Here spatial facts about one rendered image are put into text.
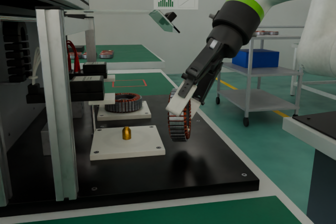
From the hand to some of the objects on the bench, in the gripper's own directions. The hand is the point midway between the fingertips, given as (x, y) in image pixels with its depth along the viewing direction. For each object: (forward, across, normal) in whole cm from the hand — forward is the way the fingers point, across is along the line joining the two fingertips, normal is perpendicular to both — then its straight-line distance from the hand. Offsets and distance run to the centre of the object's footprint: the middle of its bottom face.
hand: (181, 112), depth 61 cm
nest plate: (+5, -23, -21) cm, 32 cm away
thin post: (+14, -6, -17) cm, 23 cm away
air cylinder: (+20, +1, -19) cm, 27 cm away
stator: (+5, 0, +3) cm, 6 cm away
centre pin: (+11, -3, -8) cm, 14 cm away
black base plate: (+11, -14, -15) cm, 23 cm away
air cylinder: (+14, -19, -32) cm, 39 cm away
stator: (+4, -23, -21) cm, 31 cm away
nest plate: (+12, -4, -8) cm, 15 cm away
